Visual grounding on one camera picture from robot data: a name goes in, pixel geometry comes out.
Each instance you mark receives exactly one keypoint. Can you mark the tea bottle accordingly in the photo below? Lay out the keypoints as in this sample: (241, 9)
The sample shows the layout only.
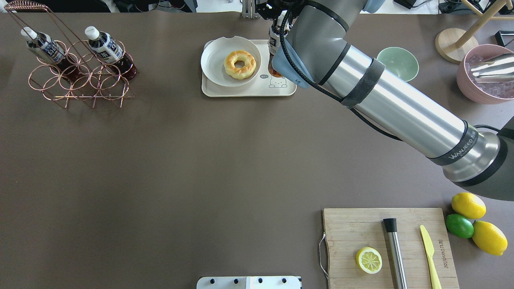
(110, 52)
(274, 45)
(51, 53)

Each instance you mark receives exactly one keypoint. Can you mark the copper wire bottle rack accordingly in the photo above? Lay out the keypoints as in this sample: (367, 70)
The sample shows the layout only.
(98, 80)

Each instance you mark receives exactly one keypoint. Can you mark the yellow plastic knife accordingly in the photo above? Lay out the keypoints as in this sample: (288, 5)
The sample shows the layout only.
(429, 250)

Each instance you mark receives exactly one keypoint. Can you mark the cream round plate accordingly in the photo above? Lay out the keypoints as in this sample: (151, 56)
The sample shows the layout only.
(214, 56)

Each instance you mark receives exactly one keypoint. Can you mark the half lemon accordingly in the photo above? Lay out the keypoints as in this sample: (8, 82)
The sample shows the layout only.
(369, 260)

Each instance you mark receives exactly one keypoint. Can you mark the far yellow lemon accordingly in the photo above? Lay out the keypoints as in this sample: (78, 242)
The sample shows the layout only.
(468, 205)

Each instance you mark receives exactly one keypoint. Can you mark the lemon near board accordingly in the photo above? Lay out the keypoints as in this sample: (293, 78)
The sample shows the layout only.
(489, 238)

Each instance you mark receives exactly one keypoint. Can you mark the metal ice scoop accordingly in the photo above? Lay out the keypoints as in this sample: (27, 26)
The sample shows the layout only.
(496, 69)

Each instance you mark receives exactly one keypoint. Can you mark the pink bowl with ice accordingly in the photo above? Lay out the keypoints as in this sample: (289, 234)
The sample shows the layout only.
(483, 93)

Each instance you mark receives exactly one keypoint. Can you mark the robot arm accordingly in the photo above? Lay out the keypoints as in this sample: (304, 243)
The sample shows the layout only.
(315, 54)

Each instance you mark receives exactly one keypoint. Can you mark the green bowl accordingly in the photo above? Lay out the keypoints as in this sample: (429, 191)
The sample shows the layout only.
(400, 62)

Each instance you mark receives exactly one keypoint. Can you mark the wooden cutting board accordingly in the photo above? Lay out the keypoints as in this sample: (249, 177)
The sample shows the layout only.
(347, 230)

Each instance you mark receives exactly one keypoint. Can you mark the aluminium frame post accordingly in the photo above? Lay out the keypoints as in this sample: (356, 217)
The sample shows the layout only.
(249, 10)

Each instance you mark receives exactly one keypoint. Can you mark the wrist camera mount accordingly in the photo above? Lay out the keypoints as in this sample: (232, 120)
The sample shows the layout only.
(271, 9)

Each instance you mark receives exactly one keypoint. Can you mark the steel muddler black tip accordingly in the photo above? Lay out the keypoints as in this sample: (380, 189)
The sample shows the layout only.
(398, 271)

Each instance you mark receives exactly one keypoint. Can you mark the green lime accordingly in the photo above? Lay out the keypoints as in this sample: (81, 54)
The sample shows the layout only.
(459, 226)

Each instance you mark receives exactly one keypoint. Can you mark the yellow glazed donut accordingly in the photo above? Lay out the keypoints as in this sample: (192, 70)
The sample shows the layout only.
(240, 65)

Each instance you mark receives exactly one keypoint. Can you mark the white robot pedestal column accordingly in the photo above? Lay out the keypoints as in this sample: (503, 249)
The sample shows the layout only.
(250, 282)

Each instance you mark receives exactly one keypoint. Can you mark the cream rabbit tray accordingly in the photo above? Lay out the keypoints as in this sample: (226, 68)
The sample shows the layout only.
(263, 84)

